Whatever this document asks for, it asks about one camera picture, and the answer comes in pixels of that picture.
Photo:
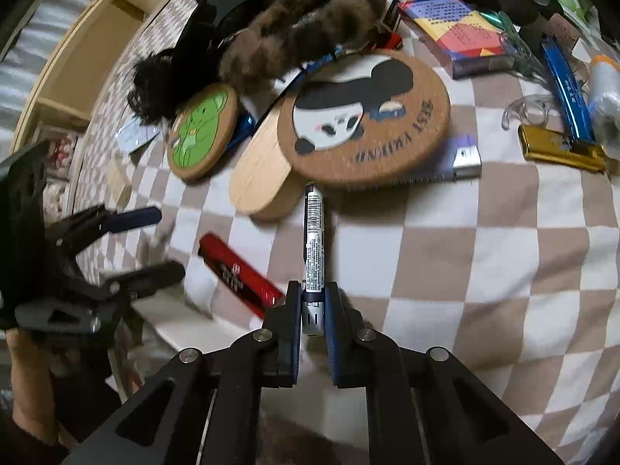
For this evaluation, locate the brown furry scrunchie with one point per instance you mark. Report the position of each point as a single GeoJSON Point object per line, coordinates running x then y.
{"type": "Point", "coordinates": [291, 33]}

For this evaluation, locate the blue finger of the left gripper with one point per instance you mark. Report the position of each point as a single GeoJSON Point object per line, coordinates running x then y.
{"type": "Point", "coordinates": [134, 219]}
{"type": "Point", "coordinates": [148, 280]}

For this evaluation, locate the oval wooden board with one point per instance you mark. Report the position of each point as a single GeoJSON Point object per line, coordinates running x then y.
{"type": "Point", "coordinates": [262, 183]}

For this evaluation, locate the checkered bed sheet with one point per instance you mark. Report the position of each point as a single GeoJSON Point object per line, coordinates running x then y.
{"type": "Point", "coordinates": [516, 272]}

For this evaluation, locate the white thread spool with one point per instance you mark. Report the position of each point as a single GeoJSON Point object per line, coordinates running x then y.
{"type": "Point", "coordinates": [604, 99]}

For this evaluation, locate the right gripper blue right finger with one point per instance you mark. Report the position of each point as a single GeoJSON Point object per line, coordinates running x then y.
{"type": "Point", "coordinates": [336, 334]}

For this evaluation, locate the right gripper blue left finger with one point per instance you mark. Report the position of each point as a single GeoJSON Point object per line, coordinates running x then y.
{"type": "Point", "coordinates": [290, 336]}

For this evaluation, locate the green dinosaur cork coaster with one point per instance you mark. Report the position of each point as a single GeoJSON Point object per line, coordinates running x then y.
{"type": "Point", "coordinates": [202, 131]}

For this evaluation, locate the white storage box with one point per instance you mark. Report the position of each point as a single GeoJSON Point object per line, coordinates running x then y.
{"type": "Point", "coordinates": [156, 328]}

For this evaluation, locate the gold lighter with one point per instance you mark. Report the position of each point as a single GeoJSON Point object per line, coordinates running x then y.
{"type": "Point", "coordinates": [552, 147]}

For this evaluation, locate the blue metallic lighter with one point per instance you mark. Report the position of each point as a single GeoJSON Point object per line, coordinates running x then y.
{"type": "Point", "coordinates": [576, 116]}

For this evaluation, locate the blue lighter under coaster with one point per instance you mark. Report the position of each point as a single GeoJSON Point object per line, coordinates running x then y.
{"type": "Point", "coordinates": [245, 127]}

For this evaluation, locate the white blue pen lighter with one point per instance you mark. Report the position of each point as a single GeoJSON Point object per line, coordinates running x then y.
{"type": "Point", "coordinates": [313, 295]}

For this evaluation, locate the wooden headboard shelf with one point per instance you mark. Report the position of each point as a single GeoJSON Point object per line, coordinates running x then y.
{"type": "Point", "coordinates": [58, 64]}

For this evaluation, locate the dark red lighter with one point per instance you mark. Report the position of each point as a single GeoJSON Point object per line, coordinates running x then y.
{"type": "Point", "coordinates": [249, 286]}

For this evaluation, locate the panda cork coaster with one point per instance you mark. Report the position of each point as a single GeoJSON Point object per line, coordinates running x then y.
{"type": "Point", "coordinates": [364, 119]}

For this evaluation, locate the person's left hand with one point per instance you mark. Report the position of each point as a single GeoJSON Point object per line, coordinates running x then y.
{"type": "Point", "coordinates": [34, 408]}

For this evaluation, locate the colourful card box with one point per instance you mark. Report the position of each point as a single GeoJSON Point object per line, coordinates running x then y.
{"type": "Point", "coordinates": [460, 38]}

